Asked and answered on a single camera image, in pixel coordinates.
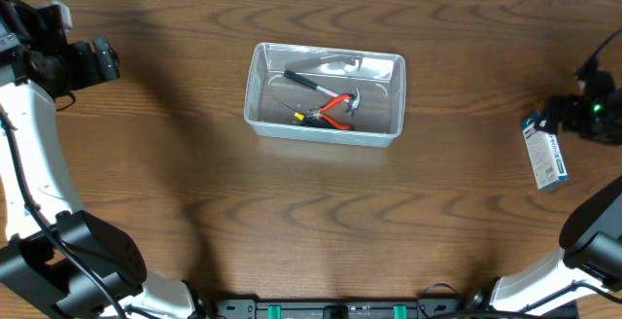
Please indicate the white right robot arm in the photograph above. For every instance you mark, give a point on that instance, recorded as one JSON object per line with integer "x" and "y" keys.
{"x": 588, "y": 259}

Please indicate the clear plastic container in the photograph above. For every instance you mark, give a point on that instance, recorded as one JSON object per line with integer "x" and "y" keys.
{"x": 380, "y": 78}

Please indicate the black yellow screwdriver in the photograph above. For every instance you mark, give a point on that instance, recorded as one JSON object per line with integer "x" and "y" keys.
{"x": 305, "y": 120}

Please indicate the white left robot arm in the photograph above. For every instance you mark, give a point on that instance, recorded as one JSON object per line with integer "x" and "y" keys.
{"x": 61, "y": 259}

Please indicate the silver offset wrench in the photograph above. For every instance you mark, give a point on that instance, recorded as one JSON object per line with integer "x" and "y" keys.
{"x": 324, "y": 132}

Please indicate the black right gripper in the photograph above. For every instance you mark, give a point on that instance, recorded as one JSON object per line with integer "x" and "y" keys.
{"x": 575, "y": 104}

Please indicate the white blue cardboard box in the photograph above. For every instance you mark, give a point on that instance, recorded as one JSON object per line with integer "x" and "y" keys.
{"x": 544, "y": 154}

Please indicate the red handled pliers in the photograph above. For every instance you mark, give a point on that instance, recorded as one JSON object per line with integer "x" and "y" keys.
{"x": 332, "y": 115}

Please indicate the small claw hammer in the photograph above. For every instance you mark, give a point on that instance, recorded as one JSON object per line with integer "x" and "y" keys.
{"x": 352, "y": 99}

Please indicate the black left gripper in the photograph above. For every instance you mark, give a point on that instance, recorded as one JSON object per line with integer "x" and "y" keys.
{"x": 84, "y": 76}

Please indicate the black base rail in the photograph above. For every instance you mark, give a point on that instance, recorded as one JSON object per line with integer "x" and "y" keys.
{"x": 252, "y": 309}

